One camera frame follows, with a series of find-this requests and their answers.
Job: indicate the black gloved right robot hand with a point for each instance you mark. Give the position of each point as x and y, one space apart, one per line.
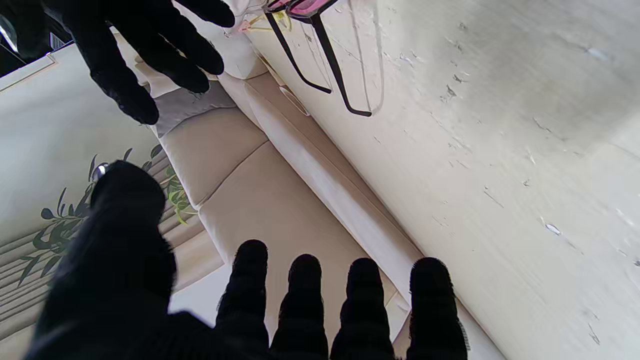
130 35

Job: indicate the beige sofa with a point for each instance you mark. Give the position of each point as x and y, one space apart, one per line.
260 210

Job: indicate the black glasses with pink lenses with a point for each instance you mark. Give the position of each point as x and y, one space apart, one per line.
330 55

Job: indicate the beige pleated curtain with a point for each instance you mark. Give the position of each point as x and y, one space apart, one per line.
20 290

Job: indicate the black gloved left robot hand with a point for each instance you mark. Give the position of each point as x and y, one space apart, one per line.
115 260

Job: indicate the grey cushion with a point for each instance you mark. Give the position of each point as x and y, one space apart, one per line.
187 107

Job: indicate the tall green leafy plant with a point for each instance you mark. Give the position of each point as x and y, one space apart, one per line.
55 230

